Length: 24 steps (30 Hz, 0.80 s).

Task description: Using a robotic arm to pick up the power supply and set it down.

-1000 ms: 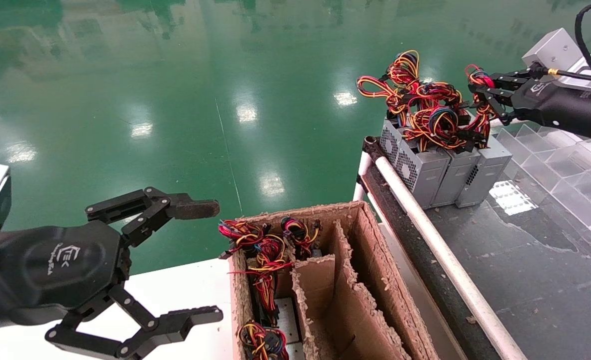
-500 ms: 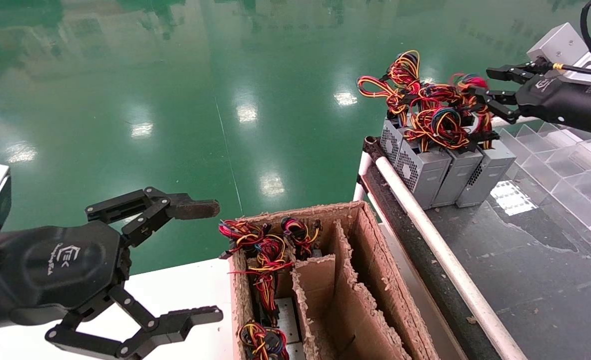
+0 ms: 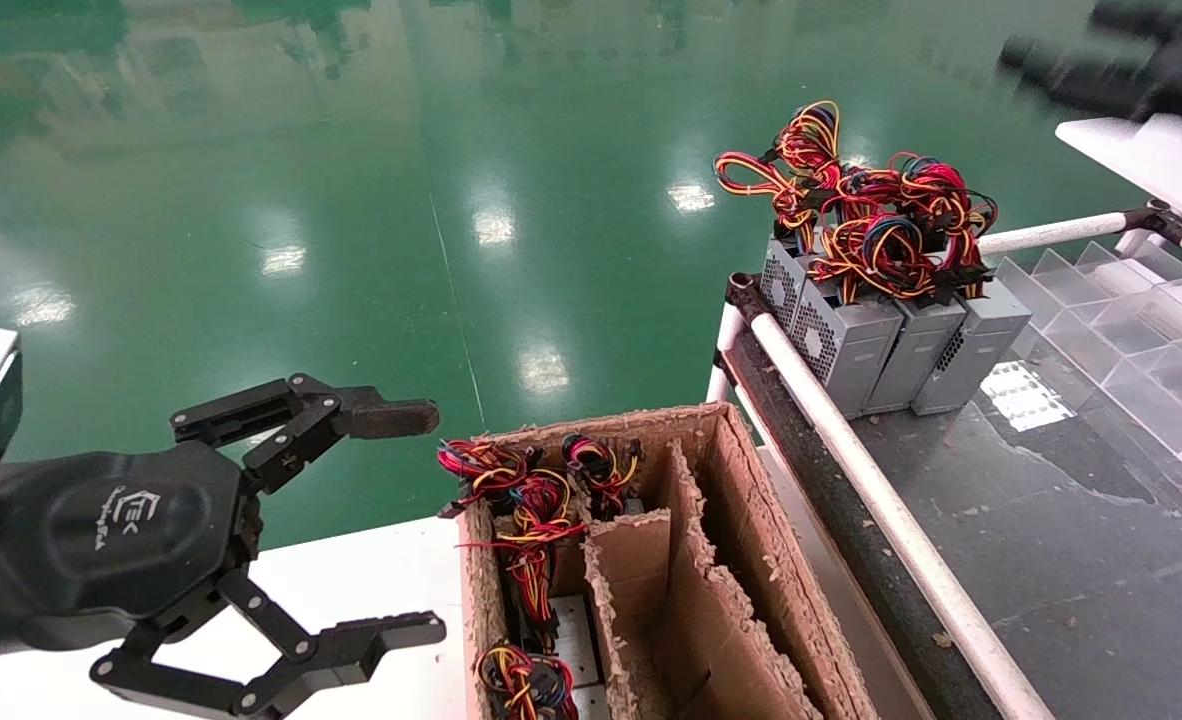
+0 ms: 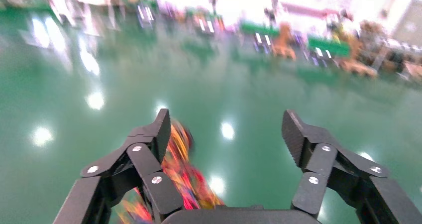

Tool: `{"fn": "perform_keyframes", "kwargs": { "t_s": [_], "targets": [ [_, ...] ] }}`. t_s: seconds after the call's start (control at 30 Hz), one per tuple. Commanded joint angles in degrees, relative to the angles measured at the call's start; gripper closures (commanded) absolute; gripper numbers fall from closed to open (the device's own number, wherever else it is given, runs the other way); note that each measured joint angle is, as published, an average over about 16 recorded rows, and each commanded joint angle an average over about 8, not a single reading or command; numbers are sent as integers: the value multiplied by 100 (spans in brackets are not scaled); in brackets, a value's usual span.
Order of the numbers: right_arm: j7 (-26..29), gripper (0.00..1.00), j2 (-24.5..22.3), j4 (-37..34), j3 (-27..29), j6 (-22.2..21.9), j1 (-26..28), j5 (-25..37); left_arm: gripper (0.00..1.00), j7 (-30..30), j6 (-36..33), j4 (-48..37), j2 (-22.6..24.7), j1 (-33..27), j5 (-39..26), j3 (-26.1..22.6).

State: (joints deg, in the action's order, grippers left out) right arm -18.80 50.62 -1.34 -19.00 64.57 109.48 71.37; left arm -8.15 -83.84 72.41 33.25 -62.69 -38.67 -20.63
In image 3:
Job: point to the clear acrylic compartment organizer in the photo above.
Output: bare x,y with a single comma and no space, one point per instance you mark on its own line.
1131,340

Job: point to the white table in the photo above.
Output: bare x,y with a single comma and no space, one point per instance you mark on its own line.
371,570
1181,180

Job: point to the brown cardboard divider box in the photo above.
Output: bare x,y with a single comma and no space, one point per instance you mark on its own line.
751,560

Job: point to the white rack leg pipe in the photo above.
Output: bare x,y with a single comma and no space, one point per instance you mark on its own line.
723,370

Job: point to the long white rack pipe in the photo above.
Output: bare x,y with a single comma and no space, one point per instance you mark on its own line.
901,520

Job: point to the grey power supply, leftmost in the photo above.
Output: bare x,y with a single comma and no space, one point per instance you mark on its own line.
846,350

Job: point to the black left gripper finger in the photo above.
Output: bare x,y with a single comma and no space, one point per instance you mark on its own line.
351,650
321,412

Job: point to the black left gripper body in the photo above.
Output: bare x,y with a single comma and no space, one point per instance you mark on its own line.
101,540

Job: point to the black pipe joint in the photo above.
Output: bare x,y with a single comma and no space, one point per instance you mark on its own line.
1156,220
743,292

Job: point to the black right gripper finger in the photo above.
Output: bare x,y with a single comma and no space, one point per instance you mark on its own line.
1081,72
1161,15

